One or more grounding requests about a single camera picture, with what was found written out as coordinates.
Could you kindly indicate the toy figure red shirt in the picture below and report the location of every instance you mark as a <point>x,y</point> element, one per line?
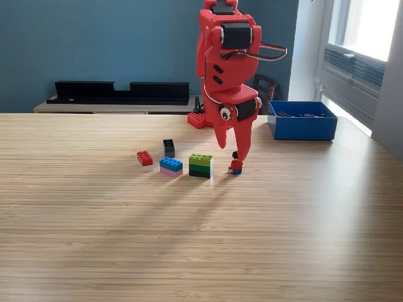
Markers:
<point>235,165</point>

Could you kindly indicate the blue and pink lego stack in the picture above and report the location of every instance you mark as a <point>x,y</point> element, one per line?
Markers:
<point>171,166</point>

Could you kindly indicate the red and white lego stack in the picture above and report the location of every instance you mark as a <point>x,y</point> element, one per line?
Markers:
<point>145,158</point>

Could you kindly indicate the dark red toy car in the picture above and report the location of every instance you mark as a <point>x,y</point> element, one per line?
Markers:
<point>320,115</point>

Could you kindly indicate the green lego block stack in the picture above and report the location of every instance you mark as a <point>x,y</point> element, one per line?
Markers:
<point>201,166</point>

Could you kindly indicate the black lego brick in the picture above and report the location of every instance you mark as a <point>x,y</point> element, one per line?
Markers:
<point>169,148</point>

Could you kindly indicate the blue plastic bin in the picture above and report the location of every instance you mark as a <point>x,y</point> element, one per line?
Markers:
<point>308,129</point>

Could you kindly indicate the dark wooden chair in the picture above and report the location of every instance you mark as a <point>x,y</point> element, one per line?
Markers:
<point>267,85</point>

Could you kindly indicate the grey radiator vent unit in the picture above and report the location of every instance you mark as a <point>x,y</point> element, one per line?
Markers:
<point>352,81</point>

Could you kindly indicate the pale wooden sideboard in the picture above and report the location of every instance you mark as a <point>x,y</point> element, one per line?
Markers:
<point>94,108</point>

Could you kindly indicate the black shelf tray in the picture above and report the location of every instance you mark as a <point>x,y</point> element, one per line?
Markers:
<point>94,94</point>

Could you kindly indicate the white window frame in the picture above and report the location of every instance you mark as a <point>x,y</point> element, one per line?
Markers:
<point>338,25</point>

